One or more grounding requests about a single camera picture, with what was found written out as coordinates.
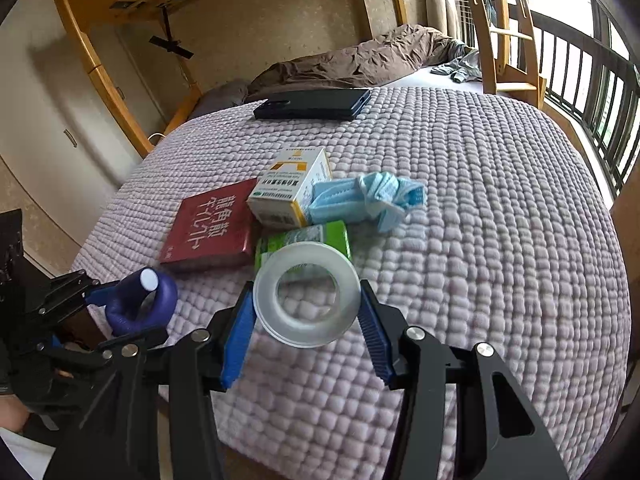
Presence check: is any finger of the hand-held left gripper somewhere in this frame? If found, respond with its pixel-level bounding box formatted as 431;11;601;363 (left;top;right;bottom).
47;269;118;313
52;329;171;361

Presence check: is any wooden bed ladder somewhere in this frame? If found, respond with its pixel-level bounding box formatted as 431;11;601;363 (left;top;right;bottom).
455;0;548;108

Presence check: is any green packet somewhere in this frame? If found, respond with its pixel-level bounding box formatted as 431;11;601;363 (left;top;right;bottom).
254;220;353;273

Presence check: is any wooden bunk bed frame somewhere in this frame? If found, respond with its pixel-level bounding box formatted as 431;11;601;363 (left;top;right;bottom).
50;0;548;158

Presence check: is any lilac waffle blanket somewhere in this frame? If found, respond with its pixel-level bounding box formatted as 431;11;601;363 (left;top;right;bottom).
72;85;631;480

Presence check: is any clear tape roll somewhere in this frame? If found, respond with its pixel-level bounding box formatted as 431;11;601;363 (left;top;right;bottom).
252;241;361;348

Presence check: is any grey bed sheet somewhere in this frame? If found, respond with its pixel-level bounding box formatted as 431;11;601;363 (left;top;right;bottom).
400;65;486;95

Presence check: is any purple grip ring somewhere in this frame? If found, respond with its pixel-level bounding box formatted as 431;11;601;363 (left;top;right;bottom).
85;267;179;338

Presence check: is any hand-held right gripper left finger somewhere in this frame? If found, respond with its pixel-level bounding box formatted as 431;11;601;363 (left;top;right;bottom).
42;280;258;480

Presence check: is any dark red box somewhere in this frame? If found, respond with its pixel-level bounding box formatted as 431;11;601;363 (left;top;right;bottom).
160;178;261;273

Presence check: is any pale curtain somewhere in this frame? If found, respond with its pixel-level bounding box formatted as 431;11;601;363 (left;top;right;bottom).
425;0;476;43

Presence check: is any grey-green garment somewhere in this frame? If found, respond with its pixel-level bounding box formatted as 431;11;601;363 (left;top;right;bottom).
431;50;483;83

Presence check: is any dark grey pillow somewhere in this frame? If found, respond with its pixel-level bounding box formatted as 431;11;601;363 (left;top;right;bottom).
190;79;249;120

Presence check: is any brown duvet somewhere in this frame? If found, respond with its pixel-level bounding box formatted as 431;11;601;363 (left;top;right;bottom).
246;24;478;103

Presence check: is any white yellow medicine box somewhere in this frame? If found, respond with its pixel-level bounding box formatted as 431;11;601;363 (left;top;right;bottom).
246;146;333;227

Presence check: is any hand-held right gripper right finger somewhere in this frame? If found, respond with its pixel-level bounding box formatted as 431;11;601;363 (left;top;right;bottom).
357;279;571;480

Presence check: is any person's left forearm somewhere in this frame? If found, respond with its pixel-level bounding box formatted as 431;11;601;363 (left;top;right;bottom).
0;397;30;435

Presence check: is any dark window railing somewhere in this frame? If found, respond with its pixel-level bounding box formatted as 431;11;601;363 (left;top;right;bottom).
530;10;640;196

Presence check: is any white wardrobe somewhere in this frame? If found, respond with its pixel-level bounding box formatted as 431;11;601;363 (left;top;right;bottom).
0;0;166;281

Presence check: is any blue face mask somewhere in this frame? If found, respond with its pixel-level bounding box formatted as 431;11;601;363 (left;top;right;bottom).
305;171;427;233

